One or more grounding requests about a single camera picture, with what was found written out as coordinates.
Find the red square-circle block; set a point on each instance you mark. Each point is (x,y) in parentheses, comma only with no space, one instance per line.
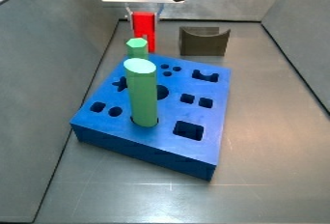
(144,28)

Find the blue foam peg board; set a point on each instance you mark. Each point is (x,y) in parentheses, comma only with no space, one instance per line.
(183,142)

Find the green hexagonal peg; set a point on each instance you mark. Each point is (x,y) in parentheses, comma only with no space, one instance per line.
(138,48)

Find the black curved fixture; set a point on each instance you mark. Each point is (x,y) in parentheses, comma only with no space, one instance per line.
(202,41)

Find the green round peg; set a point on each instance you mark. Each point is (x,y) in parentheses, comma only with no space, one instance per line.
(140,71)

